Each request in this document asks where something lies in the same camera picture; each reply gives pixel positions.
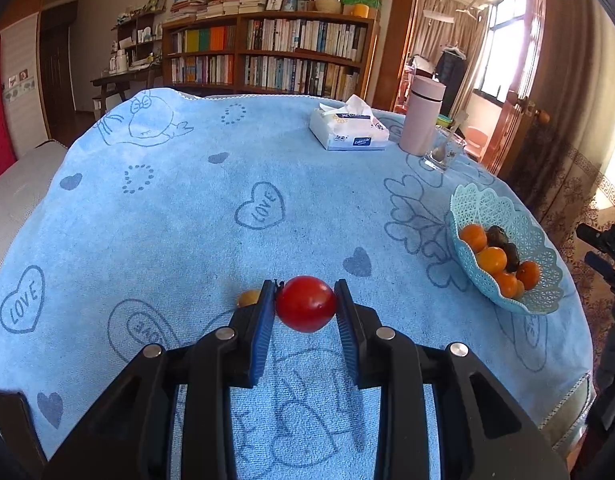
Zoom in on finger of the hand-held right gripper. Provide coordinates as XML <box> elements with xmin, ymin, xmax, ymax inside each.
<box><xmin>584</xmin><ymin>251</ymin><xmax>615</xmax><ymax>286</ymax></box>
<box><xmin>576</xmin><ymin>223</ymin><xmax>615</xmax><ymax>256</ymax></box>

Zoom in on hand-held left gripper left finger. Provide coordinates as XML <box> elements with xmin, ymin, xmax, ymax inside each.
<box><xmin>42</xmin><ymin>279</ymin><xmax>278</xmax><ymax>480</ymax></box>

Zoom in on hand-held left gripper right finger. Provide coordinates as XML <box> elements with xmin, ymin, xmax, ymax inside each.
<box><xmin>334</xmin><ymin>278</ymin><xmax>573</xmax><ymax>480</ymax></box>

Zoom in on red tomato with stem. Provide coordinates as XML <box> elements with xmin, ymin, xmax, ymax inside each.
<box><xmin>274</xmin><ymin>275</ymin><xmax>338</xmax><ymax>334</ymax></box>

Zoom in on orange mandarin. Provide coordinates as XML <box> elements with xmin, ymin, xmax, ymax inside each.
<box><xmin>516</xmin><ymin>260</ymin><xmax>542</xmax><ymax>291</ymax></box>
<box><xmin>476</xmin><ymin>246</ymin><xmax>508</xmax><ymax>275</ymax></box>
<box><xmin>460</xmin><ymin>224</ymin><xmax>488</xmax><ymax>253</ymax></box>
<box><xmin>493</xmin><ymin>271</ymin><xmax>521</xmax><ymax>299</ymax></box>

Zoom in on teal plastic lattice basket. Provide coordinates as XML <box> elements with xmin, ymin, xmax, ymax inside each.
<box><xmin>450</xmin><ymin>182</ymin><xmax>565</xmax><ymax>316</ymax></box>

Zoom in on patterned brown curtain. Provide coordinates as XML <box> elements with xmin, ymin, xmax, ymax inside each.
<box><xmin>507</xmin><ymin>0</ymin><xmax>615</xmax><ymax>271</ymax></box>

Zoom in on blue printed towel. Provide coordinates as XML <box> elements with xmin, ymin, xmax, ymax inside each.
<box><xmin>0</xmin><ymin>87</ymin><xmax>595</xmax><ymax>480</ymax></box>

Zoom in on clear drinking glass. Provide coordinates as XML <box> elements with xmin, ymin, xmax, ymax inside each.
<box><xmin>422</xmin><ymin>127</ymin><xmax>468</xmax><ymax>173</ymax></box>

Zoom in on metal spoon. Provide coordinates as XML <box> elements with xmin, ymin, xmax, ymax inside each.
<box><xmin>435</xmin><ymin>110</ymin><xmax>471</xmax><ymax>161</ymax></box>

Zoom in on white tissue box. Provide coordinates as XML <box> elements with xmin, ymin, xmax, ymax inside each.
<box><xmin>309</xmin><ymin>94</ymin><xmax>391</xmax><ymax>152</ymax></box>

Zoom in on window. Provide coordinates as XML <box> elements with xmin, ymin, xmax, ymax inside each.
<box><xmin>480</xmin><ymin>0</ymin><xmax>528</xmax><ymax>106</ymax></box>

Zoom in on pink thermos bottle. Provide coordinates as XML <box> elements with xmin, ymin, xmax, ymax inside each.
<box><xmin>398</xmin><ymin>76</ymin><xmax>447</xmax><ymax>157</ymax></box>

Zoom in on beige curtain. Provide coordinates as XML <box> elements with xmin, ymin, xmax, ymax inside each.
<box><xmin>410</xmin><ymin>0</ymin><xmax>488</xmax><ymax>111</ymax></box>

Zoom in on grey mattress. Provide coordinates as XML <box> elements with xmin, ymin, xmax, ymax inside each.
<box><xmin>0</xmin><ymin>140</ymin><xmax>70</xmax><ymax>246</ymax></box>

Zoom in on wooden bookshelf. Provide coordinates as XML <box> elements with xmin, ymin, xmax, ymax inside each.
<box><xmin>162</xmin><ymin>10</ymin><xmax>381</xmax><ymax>103</ymax></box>

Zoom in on wooden side table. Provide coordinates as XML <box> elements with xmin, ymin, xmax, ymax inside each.
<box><xmin>90</xmin><ymin>62</ymin><xmax>163</xmax><ymax>121</ymax></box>

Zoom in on rows of books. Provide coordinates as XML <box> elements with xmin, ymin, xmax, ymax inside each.
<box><xmin>170</xmin><ymin>19</ymin><xmax>368</xmax><ymax>101</ymax></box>

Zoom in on small wooden display shelf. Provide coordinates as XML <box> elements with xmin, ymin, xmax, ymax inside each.
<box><xmin>110</xmin><ymin>10</ymin><xmax>165</xmax><ymax>73</ymax></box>

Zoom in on dark brown door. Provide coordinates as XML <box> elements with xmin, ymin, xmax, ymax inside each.
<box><xmin>40</xmin><ymin>0</ymin><xmax>80</xmax><ymax>143</ymax></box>

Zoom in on stacks of books on bookshelf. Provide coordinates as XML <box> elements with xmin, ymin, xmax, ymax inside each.
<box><xmin>170</xmin><ymin>0</ymin><xmax>278</xmax><ymax>23</ymax></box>

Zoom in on wall stickers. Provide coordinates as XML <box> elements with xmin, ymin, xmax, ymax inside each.
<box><xmin>2</xmin><ymin>67</ymin><xmax>38</xmax><ymax>103</ymax></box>

